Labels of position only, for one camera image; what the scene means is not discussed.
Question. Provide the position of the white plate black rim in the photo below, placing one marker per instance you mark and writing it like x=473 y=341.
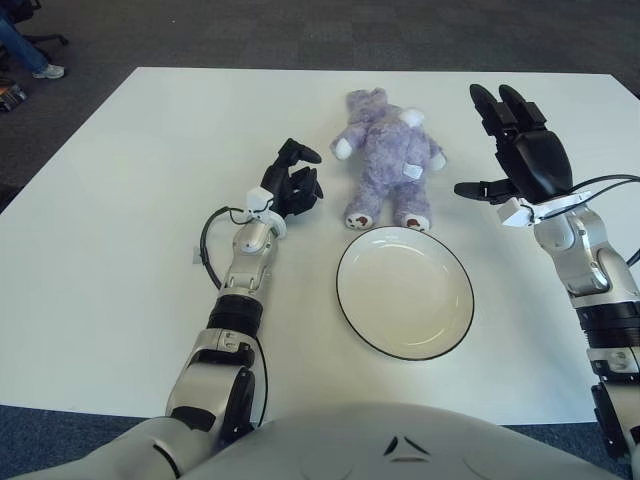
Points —
x=405 y=295

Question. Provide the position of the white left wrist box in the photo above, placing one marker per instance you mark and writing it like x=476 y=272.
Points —
x=258 y=197

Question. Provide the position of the purple plush bear doll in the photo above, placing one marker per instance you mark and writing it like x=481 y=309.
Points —
x=390 y=155

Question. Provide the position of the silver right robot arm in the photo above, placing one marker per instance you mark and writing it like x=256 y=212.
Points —
x=590 y=265

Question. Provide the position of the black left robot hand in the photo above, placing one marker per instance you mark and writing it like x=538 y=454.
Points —
x=282 y=182

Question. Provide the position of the silver robot torso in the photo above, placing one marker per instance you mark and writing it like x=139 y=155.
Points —
x=350 y=445

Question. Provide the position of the blue jeans leg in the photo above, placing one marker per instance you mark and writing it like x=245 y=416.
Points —
x=25 y=47

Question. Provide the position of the black swivel chair base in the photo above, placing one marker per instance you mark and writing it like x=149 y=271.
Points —
x=47 y=39

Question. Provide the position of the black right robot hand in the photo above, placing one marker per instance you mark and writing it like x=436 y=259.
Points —
x=540 y=160

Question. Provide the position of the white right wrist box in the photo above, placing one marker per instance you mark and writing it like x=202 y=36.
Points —
x=512 y=212

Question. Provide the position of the white sneaker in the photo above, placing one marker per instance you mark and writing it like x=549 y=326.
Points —
x=50 y=71

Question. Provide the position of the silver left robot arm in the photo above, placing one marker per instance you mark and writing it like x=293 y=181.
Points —
x=240 y=285

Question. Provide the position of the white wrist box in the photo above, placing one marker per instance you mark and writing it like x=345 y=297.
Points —
x=512 y=212
x=258 y=197

